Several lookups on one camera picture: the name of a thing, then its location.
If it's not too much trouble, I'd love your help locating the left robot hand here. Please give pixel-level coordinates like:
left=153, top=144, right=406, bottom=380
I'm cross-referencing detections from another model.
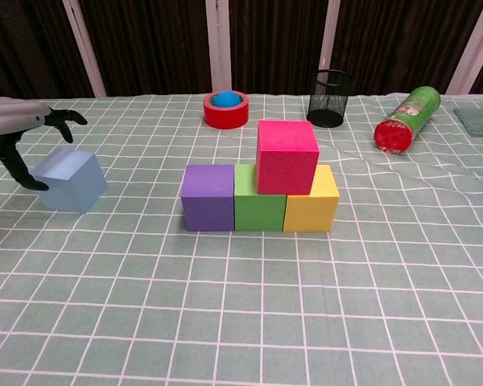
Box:
left=0, top=95, right=89, bottom=191

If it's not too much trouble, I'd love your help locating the light blue foam cube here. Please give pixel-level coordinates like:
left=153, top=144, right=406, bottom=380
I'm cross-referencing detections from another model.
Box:
left=28, top=147, right=109, bottom=214

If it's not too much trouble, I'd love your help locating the purple foam cube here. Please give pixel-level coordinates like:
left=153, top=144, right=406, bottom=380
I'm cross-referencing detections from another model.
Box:
left=180, top=164, right=237, bottom=232

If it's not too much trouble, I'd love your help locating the green foam cube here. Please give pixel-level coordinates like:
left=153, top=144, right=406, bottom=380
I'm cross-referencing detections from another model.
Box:
left=233, top=163, right=287, bottom=232

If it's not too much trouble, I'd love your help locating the pink foam cube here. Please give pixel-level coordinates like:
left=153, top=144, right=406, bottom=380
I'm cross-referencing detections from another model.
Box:
left=255, top=119, right=320, bottom=196

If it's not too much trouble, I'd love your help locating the yellow foam cube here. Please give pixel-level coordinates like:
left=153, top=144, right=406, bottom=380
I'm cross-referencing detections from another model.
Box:
left=282, top=164, right=341, bottom=232

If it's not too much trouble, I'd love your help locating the red tape roll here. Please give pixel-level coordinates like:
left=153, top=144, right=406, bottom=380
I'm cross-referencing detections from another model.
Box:
left=202, top=90, right=250, bottom=130

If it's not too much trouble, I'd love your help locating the blue ball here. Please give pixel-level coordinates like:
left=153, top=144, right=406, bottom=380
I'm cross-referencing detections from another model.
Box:
left=213, top=90, right=241, bottom=109

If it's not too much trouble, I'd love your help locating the green checkered tablecloth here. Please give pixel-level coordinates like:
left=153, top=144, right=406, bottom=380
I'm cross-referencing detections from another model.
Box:
left=0, top=92, right=483, bottom=386

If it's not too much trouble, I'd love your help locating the black mesh pen holder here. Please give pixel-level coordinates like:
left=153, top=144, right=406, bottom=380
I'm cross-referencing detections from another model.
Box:
left=306, top=69, right=354, bottom=129

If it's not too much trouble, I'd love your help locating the green chips can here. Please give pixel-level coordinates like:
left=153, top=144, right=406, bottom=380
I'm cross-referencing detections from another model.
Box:
left=373, top=85, right=442, bottom=155

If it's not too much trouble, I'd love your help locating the white frame post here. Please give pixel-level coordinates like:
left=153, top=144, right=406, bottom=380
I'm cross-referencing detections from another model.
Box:
left=61, top=0, right=107, bottom=98
left=204, top=0, right=233, bottom=94
left=445, top=0, right=483, bottom=96
left=318, top=0, right=341, bottom=96

